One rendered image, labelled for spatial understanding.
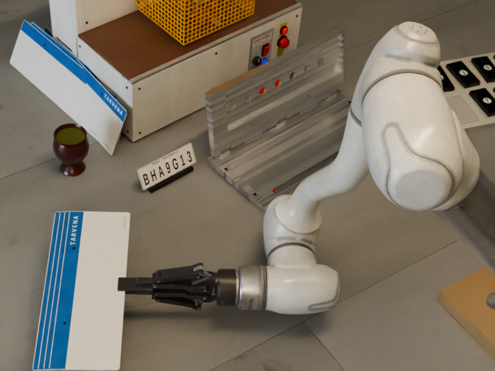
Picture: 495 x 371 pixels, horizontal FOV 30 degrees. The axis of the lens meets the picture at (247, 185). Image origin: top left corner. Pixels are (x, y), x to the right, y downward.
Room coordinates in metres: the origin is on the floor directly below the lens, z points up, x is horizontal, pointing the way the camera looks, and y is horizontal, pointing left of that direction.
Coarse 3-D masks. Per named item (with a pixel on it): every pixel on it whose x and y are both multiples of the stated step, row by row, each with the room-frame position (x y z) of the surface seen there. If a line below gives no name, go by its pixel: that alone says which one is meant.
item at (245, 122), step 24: (312, 48) 1.85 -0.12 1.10; (336, 48) 1.92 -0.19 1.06; (264, 72) 1.75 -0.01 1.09; (288, 72) 1.80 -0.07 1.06; (312, 72) 1.86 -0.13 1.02; (336, 72) 1.91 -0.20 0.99; (216, 96) 1.63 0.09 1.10; (240, 96) 1.69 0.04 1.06; (264, 96) 1.74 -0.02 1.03; (288, 96) 1.79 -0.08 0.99; (312, 96) 1.83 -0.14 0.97; (216, 120) 1.62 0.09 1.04; (240, 120) 1.68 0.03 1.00; (264, 120) 1.72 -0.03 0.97; (216, 144) 1.61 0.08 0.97
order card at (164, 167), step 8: (176, 152) 1.58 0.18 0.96; (184, 152) 1.60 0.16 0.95; (192, 152) 1.61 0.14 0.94; (160, 160) 1.55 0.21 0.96; (168, 160) 1.56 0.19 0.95; (176, 160) 1.58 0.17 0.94; (184, 160) 1.59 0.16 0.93; (192, 160) 1.60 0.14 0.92; (144, 168) 1.52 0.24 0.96; (152, 168) 1.53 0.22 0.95; (160, 168) 1.54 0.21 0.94; (168, 168) 1.55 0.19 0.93; (176, 168) 1.57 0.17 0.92; (184, 168) 1.58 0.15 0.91; (144, 176) 1.51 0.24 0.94; (152, 176) 1.52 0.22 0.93; (160, 176) 1.53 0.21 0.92; (168, 176) 1.54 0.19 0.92; (144, 184) 1.50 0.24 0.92; (152, 184) 1.51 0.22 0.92
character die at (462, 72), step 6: (450, 66) 2.08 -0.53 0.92; (456, 66) 2.09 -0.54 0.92; (462, 66) 2.09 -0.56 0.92; (450, 72) 2.07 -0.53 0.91; (456, 72) 2.07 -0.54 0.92; (462, 72) 2.06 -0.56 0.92; (468, 72) 2.07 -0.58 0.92; (456, 78) 2.05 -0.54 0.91; (462, 78) 2.04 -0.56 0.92; (468, 78) 2.04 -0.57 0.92; (474, 78) 2.04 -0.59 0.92; (462, 84) 2.02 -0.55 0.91; (468, 84) 2.01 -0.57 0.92; (474, 84) 2.02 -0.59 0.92
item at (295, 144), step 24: (336, 96) 1.90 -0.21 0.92; (288, 120) 1.79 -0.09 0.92; (312, 120) 1.80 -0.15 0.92; (336, 120) 1.81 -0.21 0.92; (240, 144) 1.66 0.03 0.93; (264, 144) 1.69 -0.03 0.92; (288, 144) 1.70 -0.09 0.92; (312, 144) 1.70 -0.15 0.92; (336, 144) 1.71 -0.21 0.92; (216, 168) 1.59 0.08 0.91; (240, 168) 1.59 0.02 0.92; (264, 168) 1.60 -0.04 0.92; (288, 168) 1.61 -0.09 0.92; (240, 192) 1.53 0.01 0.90; (264, 192) 1.52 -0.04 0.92; (288, 192) 1.53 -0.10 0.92
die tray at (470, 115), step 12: (456, 60) 2.13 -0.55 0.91; (468, 60) 2.14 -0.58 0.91; (492, 60) 2.15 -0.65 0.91; (456, 84) 2.02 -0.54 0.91; (480, 84) 2.03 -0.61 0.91; (492, 84) 2.04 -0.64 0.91; (456, 96) 1.97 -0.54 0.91; (468, 96) 1.97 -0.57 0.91; (456, 108) 1.92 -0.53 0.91; (468, 108) 1.92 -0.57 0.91; (480, 108) 1.93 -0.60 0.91; (468, 120) 1.88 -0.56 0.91; (480, 120) 1.88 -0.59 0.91; (492, 120) 1.89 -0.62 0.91
